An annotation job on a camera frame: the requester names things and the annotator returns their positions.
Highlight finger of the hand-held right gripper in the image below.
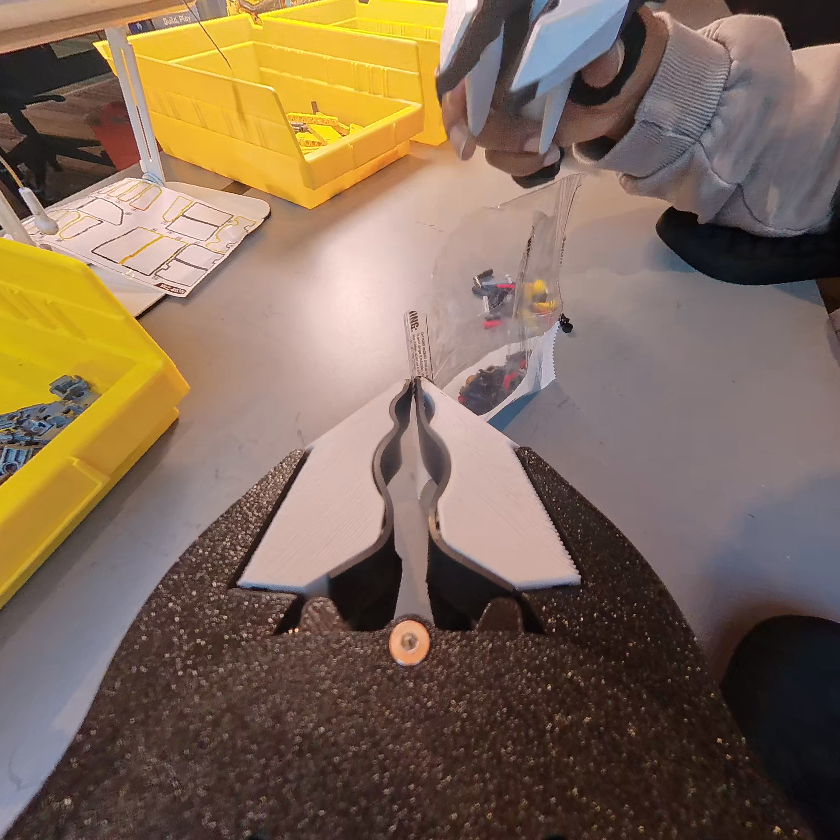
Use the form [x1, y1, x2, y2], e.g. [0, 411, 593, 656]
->
[437, 0, 526, 139]
[512, 0, 634, 156]

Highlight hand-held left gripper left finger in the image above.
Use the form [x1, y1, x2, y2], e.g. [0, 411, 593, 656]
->
[237, 378, 421, 628]

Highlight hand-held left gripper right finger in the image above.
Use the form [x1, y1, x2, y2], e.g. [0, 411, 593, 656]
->
[418, 378, 582, 628]

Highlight clear plastic bag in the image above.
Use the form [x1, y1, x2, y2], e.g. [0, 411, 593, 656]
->
[401, 175, 581, 424]

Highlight person's right forearm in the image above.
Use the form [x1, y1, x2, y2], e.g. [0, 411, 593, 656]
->
[578, 14, 840, 237]

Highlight person's right hand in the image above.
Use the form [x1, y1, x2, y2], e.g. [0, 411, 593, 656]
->
[444, 46, 634, 178]

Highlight pile of yellow parts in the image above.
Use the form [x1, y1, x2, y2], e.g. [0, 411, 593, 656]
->
[287, 112, 353, 152]

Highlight black textured pad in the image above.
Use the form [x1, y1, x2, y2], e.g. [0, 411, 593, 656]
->
[657, 204, 840, 286]

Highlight yellow divided bin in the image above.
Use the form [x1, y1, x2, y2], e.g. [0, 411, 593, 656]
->
[95, 14, 427, 211]

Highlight yellow bin with grey parts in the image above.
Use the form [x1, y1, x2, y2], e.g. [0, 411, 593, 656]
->
[0, 237, 191, 607]

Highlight pile of grey connector parts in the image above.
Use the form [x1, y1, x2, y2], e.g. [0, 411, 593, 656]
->
[0, 374, 99, 480]

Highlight white sticker sheet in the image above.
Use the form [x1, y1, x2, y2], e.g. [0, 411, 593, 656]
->
[23, 175, 253, 298]

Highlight white stand pole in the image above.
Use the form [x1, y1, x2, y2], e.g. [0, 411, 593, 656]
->
[103, 27, 168, 185]

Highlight black office chair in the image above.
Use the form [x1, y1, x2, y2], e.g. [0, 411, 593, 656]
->
[0, 46, 132, 198]

